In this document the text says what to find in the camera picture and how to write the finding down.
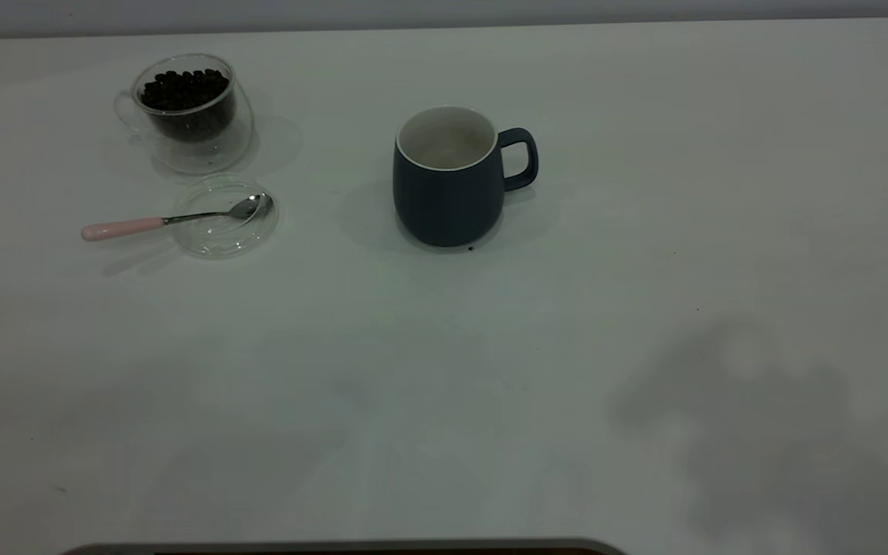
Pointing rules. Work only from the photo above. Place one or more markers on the dark grey ceramic mug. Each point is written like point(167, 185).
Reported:
point(444, 208)

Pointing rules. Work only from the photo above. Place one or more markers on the dark roasted coffee beans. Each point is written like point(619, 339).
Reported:
point(182, 92)

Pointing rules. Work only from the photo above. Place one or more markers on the clear round glass lid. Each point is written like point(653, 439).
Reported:
point(213, 240)

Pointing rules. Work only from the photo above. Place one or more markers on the clear double-wall glass cup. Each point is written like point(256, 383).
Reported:
point(205, 154)

